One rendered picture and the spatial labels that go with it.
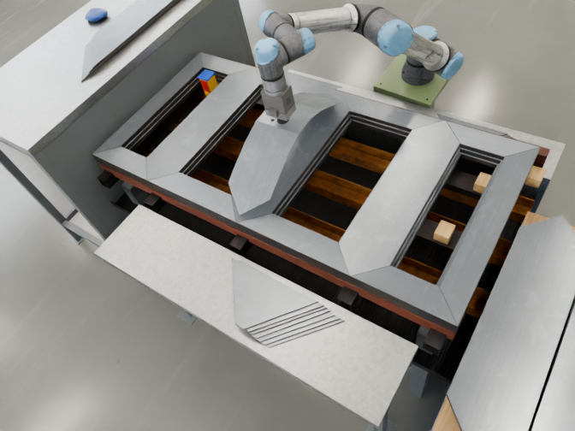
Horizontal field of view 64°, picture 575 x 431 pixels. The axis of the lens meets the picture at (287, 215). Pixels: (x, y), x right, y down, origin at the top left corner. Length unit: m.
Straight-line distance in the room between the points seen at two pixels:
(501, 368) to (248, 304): 0.75
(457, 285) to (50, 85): 1.79
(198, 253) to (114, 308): 1.07
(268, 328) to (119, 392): 1.18
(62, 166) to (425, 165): 1.43
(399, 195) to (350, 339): 0.51
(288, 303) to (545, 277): 0.76
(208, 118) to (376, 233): 0.91
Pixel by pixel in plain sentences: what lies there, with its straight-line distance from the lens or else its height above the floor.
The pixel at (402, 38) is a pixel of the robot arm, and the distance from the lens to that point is 1.75.
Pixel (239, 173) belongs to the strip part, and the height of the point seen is 0.95.
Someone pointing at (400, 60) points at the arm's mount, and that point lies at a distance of 2.39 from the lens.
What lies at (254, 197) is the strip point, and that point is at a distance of 1.58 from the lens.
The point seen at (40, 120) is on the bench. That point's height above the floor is 1.05.
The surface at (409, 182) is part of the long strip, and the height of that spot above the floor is 0.87.
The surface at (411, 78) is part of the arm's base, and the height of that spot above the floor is 0.74.
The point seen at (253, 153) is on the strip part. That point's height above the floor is 0.99.
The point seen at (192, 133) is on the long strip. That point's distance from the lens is 1.98.
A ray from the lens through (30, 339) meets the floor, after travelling 2.90.
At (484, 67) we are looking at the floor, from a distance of 3.55.
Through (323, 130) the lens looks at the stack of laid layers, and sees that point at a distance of 1.84.
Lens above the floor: 2.13
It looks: 53 degrees down
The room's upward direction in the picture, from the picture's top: 15 degrees counter-clockwise
